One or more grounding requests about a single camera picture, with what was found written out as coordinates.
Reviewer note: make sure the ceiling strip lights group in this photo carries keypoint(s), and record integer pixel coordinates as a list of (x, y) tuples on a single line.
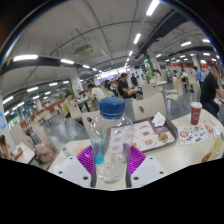
[(151, 6)]

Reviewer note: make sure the white neighbouring dining table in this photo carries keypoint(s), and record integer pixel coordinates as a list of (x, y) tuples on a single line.
[(25, 153)]

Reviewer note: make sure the beige chair with oval hole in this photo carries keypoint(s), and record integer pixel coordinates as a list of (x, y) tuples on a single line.
[(148, 106), (86, 126)]

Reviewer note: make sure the printed paper tray liner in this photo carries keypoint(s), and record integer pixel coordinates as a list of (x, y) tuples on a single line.
[(146, 133)]

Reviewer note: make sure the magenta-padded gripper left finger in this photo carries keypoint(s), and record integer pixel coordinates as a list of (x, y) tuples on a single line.
[(71, 170)]

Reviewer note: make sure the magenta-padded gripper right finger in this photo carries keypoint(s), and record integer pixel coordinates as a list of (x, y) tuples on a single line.
[(148, 170)]

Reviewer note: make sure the ceiling air conditioner unit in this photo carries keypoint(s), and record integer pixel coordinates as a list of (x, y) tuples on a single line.
[(84, 50)]

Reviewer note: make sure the small clear bottle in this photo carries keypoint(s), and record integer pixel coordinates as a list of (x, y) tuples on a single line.
[(66, 153)]

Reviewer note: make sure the crumpled white napkin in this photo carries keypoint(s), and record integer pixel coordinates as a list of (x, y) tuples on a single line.
[(159, 119)]

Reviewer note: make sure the colourful printed sticker sheet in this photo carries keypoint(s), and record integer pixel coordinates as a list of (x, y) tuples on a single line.
[(193, 134)]

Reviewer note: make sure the cream yellow cup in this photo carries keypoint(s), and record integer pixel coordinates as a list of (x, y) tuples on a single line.
[(218, 145)]

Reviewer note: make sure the red paper cup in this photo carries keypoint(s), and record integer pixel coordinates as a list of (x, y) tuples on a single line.
[(196, 115)]

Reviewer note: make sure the pink backpack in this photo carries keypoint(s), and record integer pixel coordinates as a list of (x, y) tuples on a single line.
[(45, 153)]

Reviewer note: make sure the beige dining chairs group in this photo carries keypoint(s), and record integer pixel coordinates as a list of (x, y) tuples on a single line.
[(173, 86)]

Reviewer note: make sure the clear water bottle blue cap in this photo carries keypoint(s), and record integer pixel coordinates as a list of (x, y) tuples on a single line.
[(111, 133)]

